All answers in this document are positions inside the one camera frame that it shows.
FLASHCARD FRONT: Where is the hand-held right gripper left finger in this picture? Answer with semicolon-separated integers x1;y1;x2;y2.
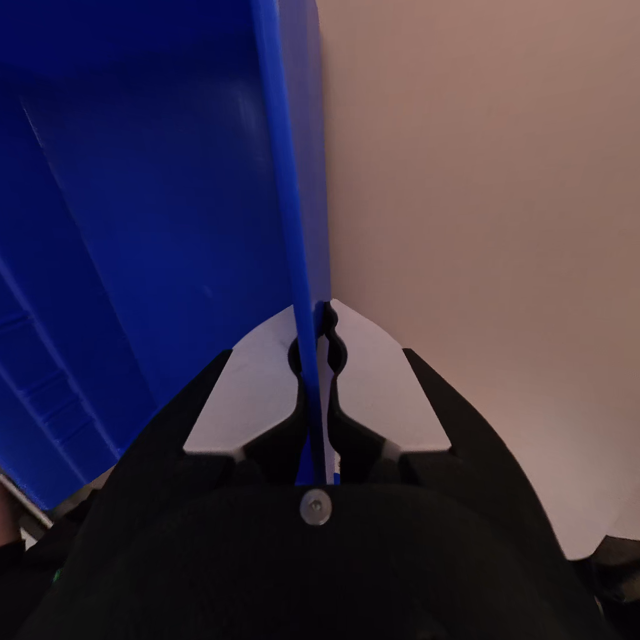
183;305;307;485

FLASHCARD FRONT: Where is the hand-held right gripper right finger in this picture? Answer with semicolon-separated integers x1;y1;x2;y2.
325;298;454;485

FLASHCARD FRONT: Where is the blue plastic bin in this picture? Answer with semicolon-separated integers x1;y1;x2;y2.
0;0;342;512

